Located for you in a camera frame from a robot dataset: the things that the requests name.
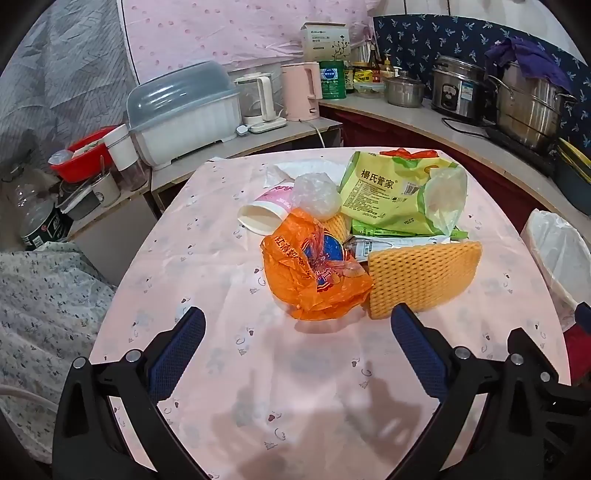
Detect green drink carton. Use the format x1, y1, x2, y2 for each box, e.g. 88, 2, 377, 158
351, 219, 468, 241

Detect white cardboard box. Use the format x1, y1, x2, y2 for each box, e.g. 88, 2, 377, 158
300, 20, 352, 64

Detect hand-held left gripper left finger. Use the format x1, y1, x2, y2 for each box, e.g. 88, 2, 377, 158
51, 306, 206, 480

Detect small yellow foam net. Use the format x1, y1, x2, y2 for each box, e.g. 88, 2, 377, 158
321, 215, 348, 241

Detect black tin can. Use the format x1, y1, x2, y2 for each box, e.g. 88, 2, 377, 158
20, 202, 71, 251

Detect dark green container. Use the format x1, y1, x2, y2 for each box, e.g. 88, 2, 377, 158
553, 137, 591, 217

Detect thick white cable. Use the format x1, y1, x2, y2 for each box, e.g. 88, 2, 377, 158
0, 382, 62, 412

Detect black power cable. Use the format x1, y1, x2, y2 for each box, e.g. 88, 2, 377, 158
441, 117, 491, 136

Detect pink white paper cup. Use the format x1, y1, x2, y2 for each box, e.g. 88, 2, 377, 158
237, 182, 297, 236

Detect pink electric kettle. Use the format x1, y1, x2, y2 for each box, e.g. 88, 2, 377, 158
281, 61, 324, 123

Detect pink dotted cloth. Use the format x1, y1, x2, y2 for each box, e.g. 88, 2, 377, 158
115, 0, 376, 88

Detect red orange packet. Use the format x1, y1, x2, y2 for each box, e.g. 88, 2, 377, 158
379, 147, 437, 160

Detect kitchen counter red base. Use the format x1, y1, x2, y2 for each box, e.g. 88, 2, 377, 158
318, 93, 591, 241

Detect glass kettle white handle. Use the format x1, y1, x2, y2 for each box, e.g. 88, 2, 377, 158
235, 73, 288, 135

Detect grey metal pan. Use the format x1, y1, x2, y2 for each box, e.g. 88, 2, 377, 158
57, 185, 99, 221

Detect white side cabinet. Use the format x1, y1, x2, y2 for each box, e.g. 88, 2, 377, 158
148, 115, 343, 219

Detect clear glass jar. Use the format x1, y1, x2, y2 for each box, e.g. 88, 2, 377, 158
0, 165, 49, 223

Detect purple cloth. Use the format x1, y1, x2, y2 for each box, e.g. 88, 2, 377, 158
484, 36, 574, 94

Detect white blender cup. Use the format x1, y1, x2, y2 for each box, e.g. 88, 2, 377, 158
103, 124, 145, 191

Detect clear plastic bag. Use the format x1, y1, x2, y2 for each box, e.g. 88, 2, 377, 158
290, 172, 343, 219

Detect silver packet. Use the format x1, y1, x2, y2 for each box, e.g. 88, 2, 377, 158
342, 234, 452, 265

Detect large yellow foam net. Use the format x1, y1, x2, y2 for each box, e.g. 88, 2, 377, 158
368, 240, 483, 320

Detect blue printed wall cloth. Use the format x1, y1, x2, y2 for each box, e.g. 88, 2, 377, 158
372, 14, 591, 141

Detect green tin can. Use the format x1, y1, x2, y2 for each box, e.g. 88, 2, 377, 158
319, 60, 347, 100

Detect pink printed tablecloth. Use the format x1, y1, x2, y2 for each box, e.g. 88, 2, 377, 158
88, 147, 573, 480

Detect orange plastic bag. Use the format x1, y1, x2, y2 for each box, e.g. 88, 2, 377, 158
260, 208, 374, 321

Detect white tissue paper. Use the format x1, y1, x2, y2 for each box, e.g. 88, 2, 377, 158
274, 159, 348, 186

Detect steel rice cooker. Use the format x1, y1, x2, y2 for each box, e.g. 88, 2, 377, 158
431, 55, 486, 125

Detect white dish box grey lid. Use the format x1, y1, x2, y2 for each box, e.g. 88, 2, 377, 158
126, 60, 242, 171

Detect bin with white liner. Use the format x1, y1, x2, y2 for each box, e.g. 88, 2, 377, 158
521, 209, 591, 334

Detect small steel pot with lid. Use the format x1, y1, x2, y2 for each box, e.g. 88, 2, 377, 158
383, 71, 426, 108

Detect black induction cooker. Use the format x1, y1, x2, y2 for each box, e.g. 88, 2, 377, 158
484, 124, 560, 179

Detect brown sauce bottle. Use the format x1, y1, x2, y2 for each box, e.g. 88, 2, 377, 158
366, 44, 382, 85

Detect large steel steamer pot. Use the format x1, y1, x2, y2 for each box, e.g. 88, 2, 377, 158
488, 62, 577, 154

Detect small white pot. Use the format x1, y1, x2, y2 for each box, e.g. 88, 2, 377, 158
90, 171, 122, 209

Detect green yellow snack bag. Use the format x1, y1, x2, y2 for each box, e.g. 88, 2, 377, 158
339, 150, 469, 237

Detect white floral cloth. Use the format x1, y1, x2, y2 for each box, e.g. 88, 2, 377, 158
0, 242, 117, 464

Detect red plastic basin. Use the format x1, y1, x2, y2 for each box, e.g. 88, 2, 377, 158
49, 126, 119, 184

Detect white kettle cable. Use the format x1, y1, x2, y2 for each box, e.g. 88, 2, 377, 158
302, 119, 329, 149

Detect red item beside bin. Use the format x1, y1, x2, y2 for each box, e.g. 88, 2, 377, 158
562, 331, 591, 385

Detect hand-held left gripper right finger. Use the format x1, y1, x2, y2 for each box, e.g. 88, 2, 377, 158
390, 304, 591, 480

